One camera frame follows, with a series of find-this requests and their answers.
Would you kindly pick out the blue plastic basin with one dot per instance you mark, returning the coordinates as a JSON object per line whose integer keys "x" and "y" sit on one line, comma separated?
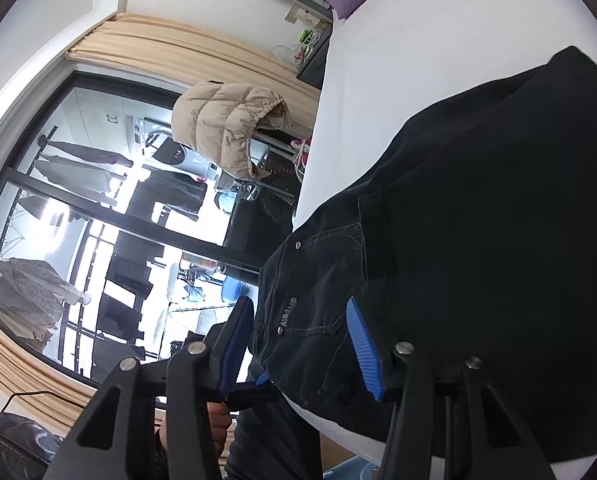
{"x": 234, "y": 292}

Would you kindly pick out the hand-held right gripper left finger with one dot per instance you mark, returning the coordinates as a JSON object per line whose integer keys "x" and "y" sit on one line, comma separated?
{"x": 233, "y": 345}

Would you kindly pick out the person's dark trousers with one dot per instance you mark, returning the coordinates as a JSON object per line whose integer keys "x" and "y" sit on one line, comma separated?
{"x": 273, "y": 445}

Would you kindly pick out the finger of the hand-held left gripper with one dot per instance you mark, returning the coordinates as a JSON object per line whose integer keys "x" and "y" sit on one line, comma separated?
{"x": 251, "y": 396}

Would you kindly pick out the glass sliding door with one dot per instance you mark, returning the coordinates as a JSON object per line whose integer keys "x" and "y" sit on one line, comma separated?
{"x": 128, "y": 225}

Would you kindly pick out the row of hanging dark clothes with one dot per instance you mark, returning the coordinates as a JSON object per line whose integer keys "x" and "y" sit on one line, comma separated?
{"x": 168, "y": 195}

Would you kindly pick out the black denim pants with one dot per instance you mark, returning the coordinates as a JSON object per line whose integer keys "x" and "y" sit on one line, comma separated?
{"x": 478, "y": 210}

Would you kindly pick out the person's left hand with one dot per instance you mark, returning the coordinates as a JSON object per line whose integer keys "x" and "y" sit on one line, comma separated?
{"x": 221, "y": 425}

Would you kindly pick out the bed with grey headboard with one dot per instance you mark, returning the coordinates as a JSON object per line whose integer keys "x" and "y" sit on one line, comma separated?
{"x": 428, "y": 35}

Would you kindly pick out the beige curtain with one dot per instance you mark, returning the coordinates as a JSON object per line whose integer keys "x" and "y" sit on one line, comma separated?
{"x": 178, "y": 45}
{"x": 23, "y": 360}

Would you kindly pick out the grey nightstand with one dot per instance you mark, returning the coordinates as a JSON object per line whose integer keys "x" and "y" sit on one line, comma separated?
{"x": 316, "y": 67}

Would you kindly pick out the white washing machine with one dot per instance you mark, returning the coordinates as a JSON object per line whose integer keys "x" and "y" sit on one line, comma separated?
{"x": 178, "y": 152}

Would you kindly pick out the beige puffer jacket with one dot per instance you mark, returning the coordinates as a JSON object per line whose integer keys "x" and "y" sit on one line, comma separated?
{"x": 218, "y": 120}

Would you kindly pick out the person's dark leather jacket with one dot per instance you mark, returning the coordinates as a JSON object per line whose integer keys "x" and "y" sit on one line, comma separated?
{"x": 13, "y": 440}

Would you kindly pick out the patterned hanging cloth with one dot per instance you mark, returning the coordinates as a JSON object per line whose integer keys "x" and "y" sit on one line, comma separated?
{"x": 33, "y": 295}

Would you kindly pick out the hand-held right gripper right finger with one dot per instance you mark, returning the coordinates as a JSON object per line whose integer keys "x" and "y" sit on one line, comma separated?
{"x": 366, "y": 355}

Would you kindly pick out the light blue plastic object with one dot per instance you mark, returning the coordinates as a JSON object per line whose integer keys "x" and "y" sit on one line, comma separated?
{"x": 351, "y": 472}

